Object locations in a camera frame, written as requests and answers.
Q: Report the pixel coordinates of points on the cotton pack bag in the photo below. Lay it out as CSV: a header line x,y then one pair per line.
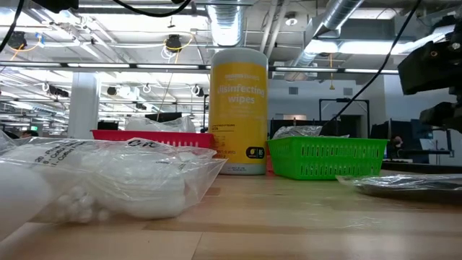
x,y
18,202
155,187

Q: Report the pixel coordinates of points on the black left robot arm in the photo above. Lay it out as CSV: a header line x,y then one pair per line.
x,y
54,5

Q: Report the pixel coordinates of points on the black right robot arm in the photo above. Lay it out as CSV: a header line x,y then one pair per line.
x,y
433,68

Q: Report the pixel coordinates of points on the yellow disinfecting wipes canister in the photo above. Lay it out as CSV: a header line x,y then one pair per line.
x,y
238,119

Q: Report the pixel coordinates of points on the red plastic mesh basket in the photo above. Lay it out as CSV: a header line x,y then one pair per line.
x,y
162,139
270,162

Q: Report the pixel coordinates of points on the black monitor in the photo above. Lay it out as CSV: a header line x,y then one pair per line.
x,y
164,117

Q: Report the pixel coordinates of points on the green plastic mesh basket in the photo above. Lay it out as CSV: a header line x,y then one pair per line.
x,y
325,159

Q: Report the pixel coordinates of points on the black ceiling-mounted device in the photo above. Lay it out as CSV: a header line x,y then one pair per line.
x,y
17,39
173,42

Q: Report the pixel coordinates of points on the white square pillar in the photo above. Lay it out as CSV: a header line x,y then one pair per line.
x,y
83,104

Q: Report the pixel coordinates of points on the person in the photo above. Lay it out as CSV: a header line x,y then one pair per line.
x,y
397,142
29,134

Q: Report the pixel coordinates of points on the silver ventilation duct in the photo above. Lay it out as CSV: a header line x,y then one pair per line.
x,y
325,25
226,21

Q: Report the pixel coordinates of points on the black metal stand frame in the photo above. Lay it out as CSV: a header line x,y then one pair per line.
x,y
346,100

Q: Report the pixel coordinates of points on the black aluminium table frame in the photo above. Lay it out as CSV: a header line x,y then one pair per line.
x,y
426,168

